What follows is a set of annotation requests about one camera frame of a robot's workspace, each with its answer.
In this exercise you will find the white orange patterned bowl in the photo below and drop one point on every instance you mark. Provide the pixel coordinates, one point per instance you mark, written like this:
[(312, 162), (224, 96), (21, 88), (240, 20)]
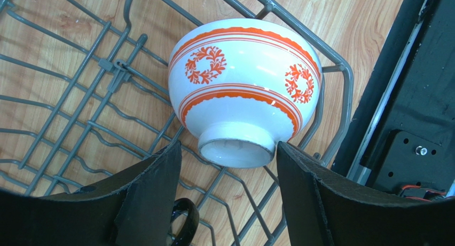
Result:
[(242, 85)]

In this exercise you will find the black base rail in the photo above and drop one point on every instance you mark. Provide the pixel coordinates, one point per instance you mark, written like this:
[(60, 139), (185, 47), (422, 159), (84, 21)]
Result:
[(401, 137)]

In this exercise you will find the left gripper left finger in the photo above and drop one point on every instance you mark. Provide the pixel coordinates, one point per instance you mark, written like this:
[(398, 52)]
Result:
[(132, 207)]

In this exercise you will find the grey wire dish rack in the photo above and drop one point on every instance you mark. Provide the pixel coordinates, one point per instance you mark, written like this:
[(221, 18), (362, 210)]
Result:
[(84, 95)]

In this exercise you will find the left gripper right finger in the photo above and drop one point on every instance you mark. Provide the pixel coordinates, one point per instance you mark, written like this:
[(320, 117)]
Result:
[(322, 207)]

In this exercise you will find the dark green mug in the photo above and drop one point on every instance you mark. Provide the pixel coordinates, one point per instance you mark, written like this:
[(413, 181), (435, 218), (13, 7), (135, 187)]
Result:
[(190, 225)]

